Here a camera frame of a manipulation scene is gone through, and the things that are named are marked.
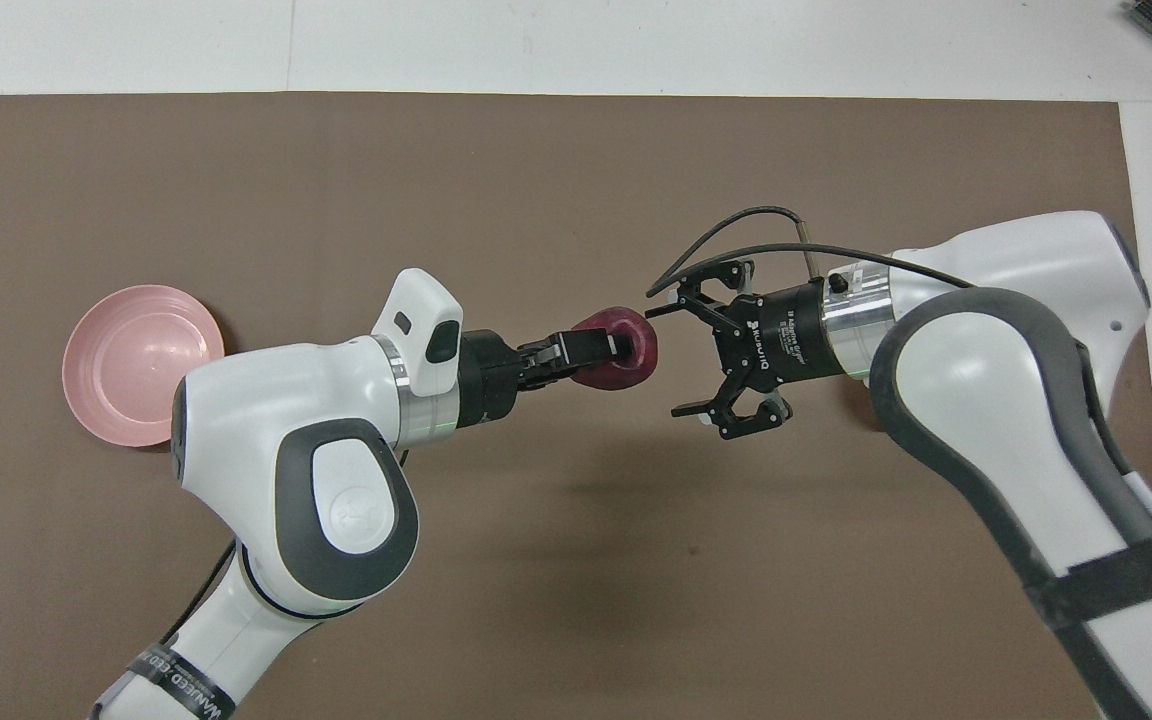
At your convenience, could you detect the pink plate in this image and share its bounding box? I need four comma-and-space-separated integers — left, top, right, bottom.
62, 285, 226, 448

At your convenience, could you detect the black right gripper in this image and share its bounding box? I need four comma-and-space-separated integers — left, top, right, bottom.
672, 259, 843, 442

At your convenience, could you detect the brown paper table mat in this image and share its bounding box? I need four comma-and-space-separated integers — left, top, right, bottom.
0, 92, 1152, 720

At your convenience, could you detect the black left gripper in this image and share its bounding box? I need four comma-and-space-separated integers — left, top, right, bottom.
456, 329, 638, 430

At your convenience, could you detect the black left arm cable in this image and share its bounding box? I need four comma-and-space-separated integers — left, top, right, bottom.
161, 540, 237, 651

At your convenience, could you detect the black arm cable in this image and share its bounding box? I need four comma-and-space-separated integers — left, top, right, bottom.
646, 206, 977, 299
161, 540, 237, 651

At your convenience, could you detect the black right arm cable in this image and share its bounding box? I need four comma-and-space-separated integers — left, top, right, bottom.
646, 206, 977, 299

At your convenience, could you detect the dark red apple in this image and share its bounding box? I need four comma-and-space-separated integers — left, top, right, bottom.
571, 306, 658, 393

